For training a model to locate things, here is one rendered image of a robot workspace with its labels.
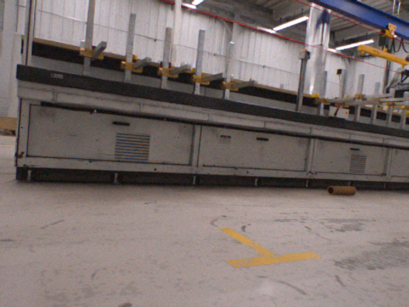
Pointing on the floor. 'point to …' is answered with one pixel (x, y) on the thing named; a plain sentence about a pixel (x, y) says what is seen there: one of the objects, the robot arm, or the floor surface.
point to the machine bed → (188, 141)
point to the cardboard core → (341, 190)
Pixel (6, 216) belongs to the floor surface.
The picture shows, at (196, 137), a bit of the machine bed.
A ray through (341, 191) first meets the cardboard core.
